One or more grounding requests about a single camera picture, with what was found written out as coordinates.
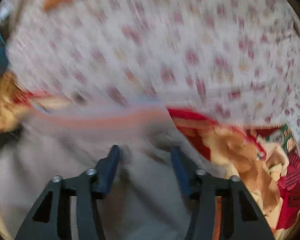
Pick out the beige zip jacket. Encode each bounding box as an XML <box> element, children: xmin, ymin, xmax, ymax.
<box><xmin>0</xmin><ymin>102</ymin><xmax>206</xmax><ymax>239</ymax></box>

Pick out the orange red yellow blanket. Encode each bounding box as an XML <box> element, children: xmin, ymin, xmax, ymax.
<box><xmin>0</xmin><ymin>72</ymin><xmax>300</xmax><ymax>239</ymax></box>

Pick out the floral quilt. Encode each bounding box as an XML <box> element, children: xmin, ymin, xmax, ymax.
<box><xmin>7</xmin><ymin>0</ymin><xmax>300</xmax><ymax>152</ymax></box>

